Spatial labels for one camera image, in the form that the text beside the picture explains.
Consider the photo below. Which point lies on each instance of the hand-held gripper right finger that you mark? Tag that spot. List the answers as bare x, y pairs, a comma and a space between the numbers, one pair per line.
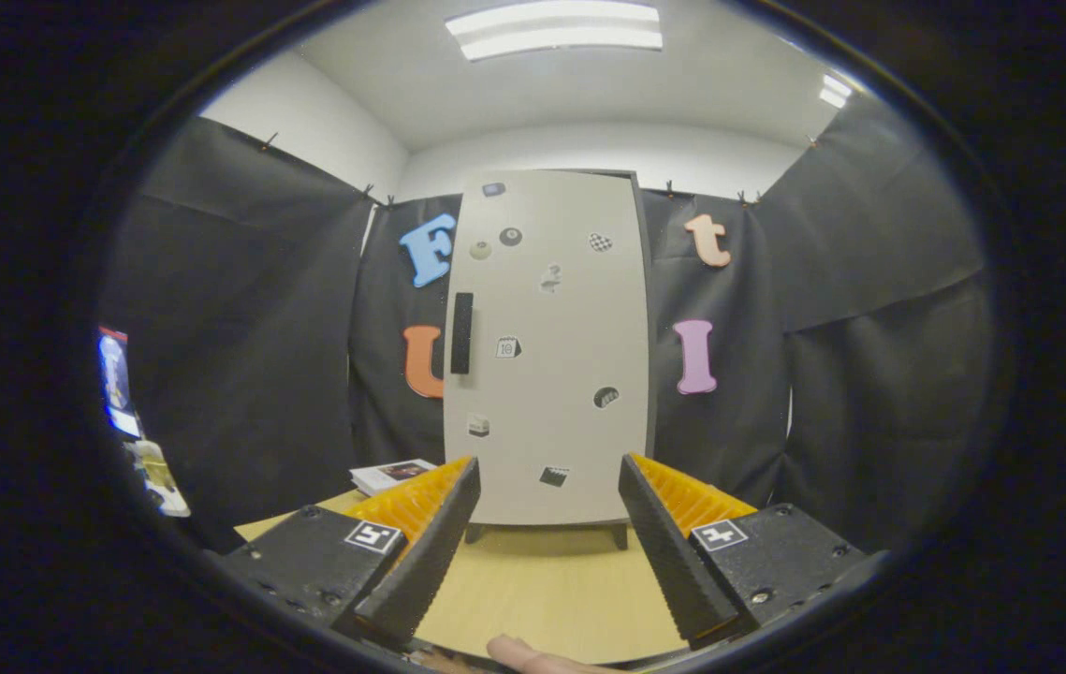
668, 552

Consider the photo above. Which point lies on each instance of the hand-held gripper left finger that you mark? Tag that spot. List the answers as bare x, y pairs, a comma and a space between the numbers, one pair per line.
430, 557

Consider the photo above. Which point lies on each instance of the grey shoe cabinet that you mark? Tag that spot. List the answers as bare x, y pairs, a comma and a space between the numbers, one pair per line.
474, 533

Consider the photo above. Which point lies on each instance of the light grey shoe cabinet door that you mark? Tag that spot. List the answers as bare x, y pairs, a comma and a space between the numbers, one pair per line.
551, 393

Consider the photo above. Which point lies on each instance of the yellow packet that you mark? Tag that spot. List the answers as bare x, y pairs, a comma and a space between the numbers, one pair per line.
153, 473

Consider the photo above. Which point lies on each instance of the black backdrop cloth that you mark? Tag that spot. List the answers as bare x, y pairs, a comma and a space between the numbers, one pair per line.
869, 281

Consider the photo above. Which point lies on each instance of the blue bottle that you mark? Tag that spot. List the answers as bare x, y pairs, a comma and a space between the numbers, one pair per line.
113, 374

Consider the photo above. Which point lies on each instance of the small ceiling light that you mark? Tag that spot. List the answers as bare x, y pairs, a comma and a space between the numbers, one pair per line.
835, 91

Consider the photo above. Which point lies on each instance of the long ceiling light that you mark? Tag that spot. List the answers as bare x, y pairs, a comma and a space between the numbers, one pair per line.
556, 28

